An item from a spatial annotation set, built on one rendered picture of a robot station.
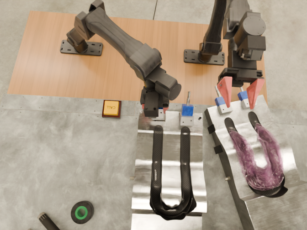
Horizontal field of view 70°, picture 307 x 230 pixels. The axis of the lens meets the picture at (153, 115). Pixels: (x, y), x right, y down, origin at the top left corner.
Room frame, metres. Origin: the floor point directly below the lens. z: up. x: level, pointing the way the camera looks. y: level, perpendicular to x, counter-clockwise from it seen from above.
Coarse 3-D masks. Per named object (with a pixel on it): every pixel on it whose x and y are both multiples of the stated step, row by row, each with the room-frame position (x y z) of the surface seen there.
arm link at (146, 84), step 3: (147, 81) 0.29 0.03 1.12; (150, 81) 0.29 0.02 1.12; (144, 84) 0.29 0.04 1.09; (147, 84) 0.29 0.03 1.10; (150, 84) 0.29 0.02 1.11; (153, 84) 0.29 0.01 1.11; (147, 87) 0.28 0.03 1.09; (150, 87) 0.28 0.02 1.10; (153, 87) 0.28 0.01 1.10; (153, 90) 0.28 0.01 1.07
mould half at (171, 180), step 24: (144, 120) 0.22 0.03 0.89; (168, 120) 0.23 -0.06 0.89; (144, 144) 0.13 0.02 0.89; (168, 144) 0.14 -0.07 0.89; (192, 144) 0.15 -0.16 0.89; (144, 168) 0.04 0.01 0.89; (168, 168) 0.05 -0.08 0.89; (192, 168) 0.05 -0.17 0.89; (144, 192) -0.04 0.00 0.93; (168, 192) -0.04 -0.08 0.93; (144, 216) -0.13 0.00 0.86; (192, 216) -0.12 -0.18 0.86
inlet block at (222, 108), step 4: (216, 88) 0.41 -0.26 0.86; (220, 96) 0.37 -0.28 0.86; (216, 100) 0.35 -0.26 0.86; (220, 100) 0.35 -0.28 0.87; (216, 104) 0.34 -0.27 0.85; (220, 104) 0.33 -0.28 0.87; (224, 104) 0.33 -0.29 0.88; (220, 108) 0.31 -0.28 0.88; (224, 108) 0.31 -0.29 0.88; (228, 108) 0.31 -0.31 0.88; (232, 108) 0.32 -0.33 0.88; (220, 112) 0.30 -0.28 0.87; (224, 112) 0.29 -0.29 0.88; (228, 112) 0.30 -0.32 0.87
